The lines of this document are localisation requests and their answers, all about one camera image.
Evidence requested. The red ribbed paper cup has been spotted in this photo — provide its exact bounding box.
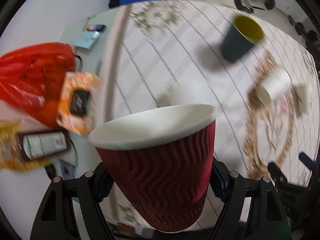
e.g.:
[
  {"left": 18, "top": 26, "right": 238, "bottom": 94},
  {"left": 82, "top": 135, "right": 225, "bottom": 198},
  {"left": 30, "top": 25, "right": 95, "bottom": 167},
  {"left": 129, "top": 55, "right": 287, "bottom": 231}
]
[{"left": 88, "top": 104, "right": 216, "bottom": 232}]

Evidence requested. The white paper cup with print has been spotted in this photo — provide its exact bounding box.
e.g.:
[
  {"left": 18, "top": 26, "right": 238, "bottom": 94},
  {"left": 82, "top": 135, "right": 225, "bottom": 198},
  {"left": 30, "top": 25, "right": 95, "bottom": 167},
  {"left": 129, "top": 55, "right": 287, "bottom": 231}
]
[{"left": 256, "top": 66, "right": 292, "bottom": 106}]

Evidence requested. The plain white plastic cup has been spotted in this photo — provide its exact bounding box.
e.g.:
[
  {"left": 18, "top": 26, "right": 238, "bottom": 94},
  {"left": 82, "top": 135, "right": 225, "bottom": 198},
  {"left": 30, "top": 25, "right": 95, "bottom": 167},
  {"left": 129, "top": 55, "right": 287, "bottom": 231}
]
[{"left": 159, "top": 82, "right": 217, "bottom": 107}]

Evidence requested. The dark green yellow-lined cup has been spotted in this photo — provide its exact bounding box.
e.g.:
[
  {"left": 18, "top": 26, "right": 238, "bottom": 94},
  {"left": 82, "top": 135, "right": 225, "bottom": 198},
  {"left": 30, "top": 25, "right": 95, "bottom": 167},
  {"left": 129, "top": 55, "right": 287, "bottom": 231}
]
[{"left": 221, "top": 14, "right": 265, "bottom": 63}]

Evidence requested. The yellow snack bag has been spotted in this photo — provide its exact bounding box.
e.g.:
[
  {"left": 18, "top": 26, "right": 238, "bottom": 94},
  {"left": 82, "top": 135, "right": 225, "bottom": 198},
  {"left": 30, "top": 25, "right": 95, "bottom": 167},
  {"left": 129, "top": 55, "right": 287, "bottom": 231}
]
[{"left": 1, "top": 120, "right": 52, "bottom": 172}]

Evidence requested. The brown bottle with white label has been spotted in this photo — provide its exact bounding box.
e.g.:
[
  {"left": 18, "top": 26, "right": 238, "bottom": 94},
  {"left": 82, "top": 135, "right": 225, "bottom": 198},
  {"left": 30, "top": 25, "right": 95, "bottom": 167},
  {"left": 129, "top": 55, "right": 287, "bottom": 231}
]
[{"left": 16, "top": 129, "right": 71, "bottom": 161}]

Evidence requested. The floral checked tablecloth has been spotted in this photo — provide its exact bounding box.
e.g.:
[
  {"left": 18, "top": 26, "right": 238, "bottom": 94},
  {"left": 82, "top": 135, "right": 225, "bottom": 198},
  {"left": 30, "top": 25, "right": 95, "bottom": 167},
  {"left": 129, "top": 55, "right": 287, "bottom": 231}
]
[{"left": 101, "top": 1, "right": 319, "bottom": 186}]

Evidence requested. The orange tissue pack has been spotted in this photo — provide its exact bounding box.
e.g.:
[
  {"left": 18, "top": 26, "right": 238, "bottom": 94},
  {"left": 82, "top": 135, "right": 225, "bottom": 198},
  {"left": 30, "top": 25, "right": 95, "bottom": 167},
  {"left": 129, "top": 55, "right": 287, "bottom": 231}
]
[{"left": 56, "top": 72, "right": 100, "bottom": 135}]

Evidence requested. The red plastic bag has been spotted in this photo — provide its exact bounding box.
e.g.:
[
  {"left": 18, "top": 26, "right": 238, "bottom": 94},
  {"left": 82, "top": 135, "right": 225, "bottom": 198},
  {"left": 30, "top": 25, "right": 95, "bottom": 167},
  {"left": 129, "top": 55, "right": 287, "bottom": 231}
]
[{"left": 1, "top": 42, "right": 75, "bottom": 128}]

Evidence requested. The light blue booklet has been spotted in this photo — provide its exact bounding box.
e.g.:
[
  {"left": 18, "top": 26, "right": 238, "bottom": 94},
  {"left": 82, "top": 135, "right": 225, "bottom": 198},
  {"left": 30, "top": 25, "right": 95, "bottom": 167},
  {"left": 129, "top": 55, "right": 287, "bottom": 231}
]
[{"left": 73, "top": 31, "right": 100, "bottom": 50}]

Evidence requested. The blue smartphone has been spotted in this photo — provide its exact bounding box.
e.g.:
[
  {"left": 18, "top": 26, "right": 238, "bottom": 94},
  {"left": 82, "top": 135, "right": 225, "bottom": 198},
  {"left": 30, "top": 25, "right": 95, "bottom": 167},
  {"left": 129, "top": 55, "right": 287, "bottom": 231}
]
[{"left": 86, "top": 24, "right": 107, "bottom": 33}]

